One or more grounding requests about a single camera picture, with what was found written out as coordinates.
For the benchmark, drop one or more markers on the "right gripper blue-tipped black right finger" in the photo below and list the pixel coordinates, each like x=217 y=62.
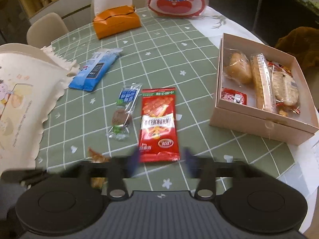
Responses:
x=207 y=170

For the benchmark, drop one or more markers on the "round bread in wrapper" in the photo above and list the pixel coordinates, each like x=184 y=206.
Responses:
x=237 y=67

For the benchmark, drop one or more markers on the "blue wafer snack packet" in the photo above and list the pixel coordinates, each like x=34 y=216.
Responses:
x=94 y=70

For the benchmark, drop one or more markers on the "clear chocolate cookie packet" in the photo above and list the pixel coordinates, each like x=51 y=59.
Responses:
x=125 y=106

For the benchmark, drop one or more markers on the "green checked tablecloth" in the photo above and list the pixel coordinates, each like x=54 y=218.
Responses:
x=161 y=53

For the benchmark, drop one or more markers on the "orange tissue box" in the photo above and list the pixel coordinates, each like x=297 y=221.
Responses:
x=115 y=20

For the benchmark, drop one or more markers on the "small red sauce packet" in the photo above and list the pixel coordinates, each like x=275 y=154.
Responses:
x=234 y=96

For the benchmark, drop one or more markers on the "pink cardboard box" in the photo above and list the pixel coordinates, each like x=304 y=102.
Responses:
x=293 y=129

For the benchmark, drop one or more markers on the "brown fluffy blanket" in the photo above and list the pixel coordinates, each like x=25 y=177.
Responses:
x=302 y=43

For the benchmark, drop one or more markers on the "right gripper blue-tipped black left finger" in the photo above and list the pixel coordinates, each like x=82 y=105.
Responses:
x=115 y=170

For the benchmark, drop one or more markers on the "long biscuit stick packet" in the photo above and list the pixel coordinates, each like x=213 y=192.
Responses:
x=262 y=83

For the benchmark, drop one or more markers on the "red spicy snack packet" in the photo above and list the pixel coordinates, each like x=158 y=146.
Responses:
x=158 y=134

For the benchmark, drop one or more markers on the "cream printed cloth bag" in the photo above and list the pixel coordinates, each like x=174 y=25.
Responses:
x=32 y=80

